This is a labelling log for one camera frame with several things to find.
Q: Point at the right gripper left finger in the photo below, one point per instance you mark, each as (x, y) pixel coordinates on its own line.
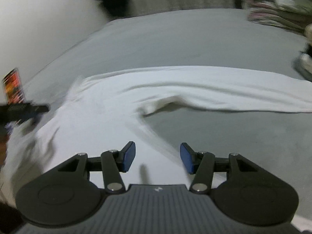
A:
(123, 159)

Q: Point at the grey bed cover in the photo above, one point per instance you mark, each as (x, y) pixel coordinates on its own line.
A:
(278, 142)

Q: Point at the pink grey folded quilt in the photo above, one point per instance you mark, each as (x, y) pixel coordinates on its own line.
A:
(292, 15)

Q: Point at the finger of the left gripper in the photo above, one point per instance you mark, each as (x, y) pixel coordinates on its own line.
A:
(24, 111)

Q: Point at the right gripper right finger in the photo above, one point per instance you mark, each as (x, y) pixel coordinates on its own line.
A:
(192, 160)

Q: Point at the beige folded garment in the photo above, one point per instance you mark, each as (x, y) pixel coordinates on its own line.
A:
(308, 31)

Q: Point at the grey folded garment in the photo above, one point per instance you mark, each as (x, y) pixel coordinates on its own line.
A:
(297, 66)

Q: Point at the white folded garment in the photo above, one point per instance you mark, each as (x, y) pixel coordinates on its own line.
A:
(306, 62)

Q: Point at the white sweatshirt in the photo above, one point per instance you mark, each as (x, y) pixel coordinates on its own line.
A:
(157, 194)

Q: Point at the smartphone on stand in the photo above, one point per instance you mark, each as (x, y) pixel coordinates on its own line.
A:
(13, 87)

